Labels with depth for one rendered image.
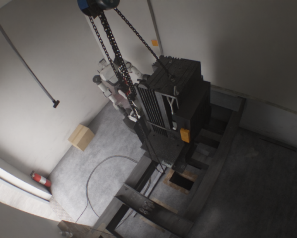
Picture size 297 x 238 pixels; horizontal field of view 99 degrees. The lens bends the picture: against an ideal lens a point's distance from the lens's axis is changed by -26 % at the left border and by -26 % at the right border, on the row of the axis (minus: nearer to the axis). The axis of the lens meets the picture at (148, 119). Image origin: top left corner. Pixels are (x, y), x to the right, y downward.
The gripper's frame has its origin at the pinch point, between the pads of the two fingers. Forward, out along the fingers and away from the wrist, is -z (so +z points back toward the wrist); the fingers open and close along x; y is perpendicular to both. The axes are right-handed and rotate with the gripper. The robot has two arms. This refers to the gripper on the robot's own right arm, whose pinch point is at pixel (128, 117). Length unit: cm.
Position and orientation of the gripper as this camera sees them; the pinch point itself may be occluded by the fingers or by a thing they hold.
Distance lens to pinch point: 266.8
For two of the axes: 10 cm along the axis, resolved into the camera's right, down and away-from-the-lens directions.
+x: 1.0, 2.4, -9.7
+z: -6.1, -7.5, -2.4
